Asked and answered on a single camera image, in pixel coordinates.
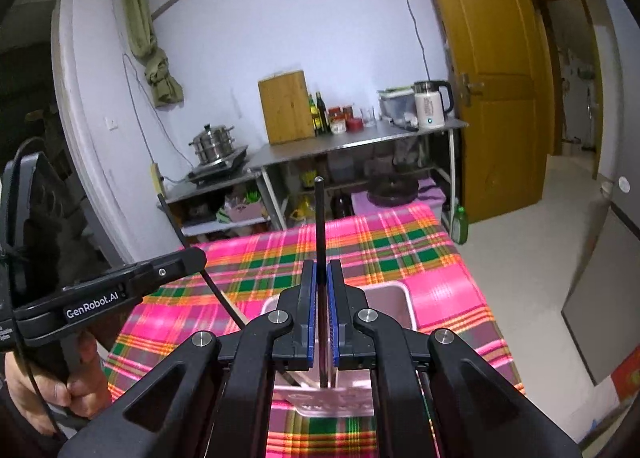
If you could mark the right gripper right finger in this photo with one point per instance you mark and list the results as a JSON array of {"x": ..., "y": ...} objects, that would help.
[{"x": 345, "y": 317}]

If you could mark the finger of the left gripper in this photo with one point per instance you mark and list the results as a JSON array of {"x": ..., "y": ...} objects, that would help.
[{"x": 177, "y": 265}]

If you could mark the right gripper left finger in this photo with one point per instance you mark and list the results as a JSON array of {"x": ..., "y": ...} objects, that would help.
[{"x": 296, "y": 347}]

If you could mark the steel kitchen counter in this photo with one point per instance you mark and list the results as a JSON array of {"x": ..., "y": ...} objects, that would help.
[{"x": 273, "y": 155}]

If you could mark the left hand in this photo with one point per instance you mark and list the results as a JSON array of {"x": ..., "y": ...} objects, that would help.
[{"x": 85, "y": 392}]

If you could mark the pink utensil holder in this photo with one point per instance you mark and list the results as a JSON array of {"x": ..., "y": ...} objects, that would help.
[{"x": 350, "y": 393}]

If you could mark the low wooden shelf cabinet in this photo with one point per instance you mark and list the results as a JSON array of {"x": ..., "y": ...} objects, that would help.
[{"x": 196, "y": 212}]

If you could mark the pink storage basket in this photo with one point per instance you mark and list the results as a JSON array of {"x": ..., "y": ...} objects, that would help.
[{"x": 243, "y": 211}]

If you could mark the induction cooker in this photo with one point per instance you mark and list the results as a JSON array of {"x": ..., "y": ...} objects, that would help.
[{"x": 218, "y": 168}]

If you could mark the pink plaid tablecloth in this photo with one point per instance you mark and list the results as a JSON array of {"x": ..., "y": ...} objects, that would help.
[{"x": 406, "y": 245}]

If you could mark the steel steamer pot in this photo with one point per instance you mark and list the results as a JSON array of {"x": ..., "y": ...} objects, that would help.
[{"x": 213, "y": 143}]

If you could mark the black wok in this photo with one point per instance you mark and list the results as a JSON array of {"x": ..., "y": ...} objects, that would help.
[{"x": 392, "y": 191}]

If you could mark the green bottle on floor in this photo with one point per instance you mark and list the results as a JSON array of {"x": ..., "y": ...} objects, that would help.
[{"x": 460, "y": 226}]

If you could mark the wooden cutting board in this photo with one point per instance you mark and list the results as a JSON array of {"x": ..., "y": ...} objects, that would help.
[{"x": 285, "y": 108}]

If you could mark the red jar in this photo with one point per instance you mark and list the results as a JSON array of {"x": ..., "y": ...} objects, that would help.
[{"x": 354, "y": 124}]

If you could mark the dark oil bottle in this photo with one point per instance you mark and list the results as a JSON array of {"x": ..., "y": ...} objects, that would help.
[{"x": 318, "y": 118}]

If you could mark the white electric kettle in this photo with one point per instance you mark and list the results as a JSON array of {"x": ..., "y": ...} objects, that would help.
[{"x": 434, "y": 100}]

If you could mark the green hanging cloth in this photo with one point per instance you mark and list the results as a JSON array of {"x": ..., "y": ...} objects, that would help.
[{"x": 165, "y": 89}]

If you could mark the grey refrigerator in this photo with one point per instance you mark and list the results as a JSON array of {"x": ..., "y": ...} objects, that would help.
[{"x": 602, "y": 310}]

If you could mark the yellow wooden door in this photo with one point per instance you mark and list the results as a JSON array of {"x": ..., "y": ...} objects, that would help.
[{"x": 502, "y": 90}]

